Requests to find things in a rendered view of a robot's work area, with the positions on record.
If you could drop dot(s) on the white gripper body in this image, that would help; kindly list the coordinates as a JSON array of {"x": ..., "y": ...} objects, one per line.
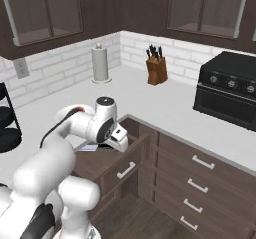
[{"x": 121, "y": 143}]

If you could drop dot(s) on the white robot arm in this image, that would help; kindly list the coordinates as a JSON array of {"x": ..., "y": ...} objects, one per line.
[{"x": 43, "y": 169}]

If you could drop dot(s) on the open brown drawer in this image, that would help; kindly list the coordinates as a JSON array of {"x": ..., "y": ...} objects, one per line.
[{"x": 128, "y": 163}]

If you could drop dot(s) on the brown drawer front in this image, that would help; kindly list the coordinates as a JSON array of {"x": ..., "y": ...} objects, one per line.
[
  {"x": 180, "y": 149},
  {"x": 166, "y": 209},
  {"x": 170, "y": 191},
  {"x": 173, "y": 173}
]

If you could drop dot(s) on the wooden knife block with knives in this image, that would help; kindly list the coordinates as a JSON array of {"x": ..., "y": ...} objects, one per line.
[{"x": 157, "y": 70}]

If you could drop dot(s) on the brown lower cupboard door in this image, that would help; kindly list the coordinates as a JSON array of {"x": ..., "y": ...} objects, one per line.
[{"x": 123, "y": 193}]

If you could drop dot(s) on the white paper towel roll holder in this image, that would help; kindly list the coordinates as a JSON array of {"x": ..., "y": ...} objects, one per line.
[{"x": 100, "y": 64}]

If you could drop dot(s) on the black toaster oven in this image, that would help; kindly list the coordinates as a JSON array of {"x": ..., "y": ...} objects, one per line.
[{"x": 230, "y": 89}]

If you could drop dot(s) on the grey wall socket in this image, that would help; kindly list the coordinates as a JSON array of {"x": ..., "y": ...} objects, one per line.
[{"x": 21, "y": 68}]

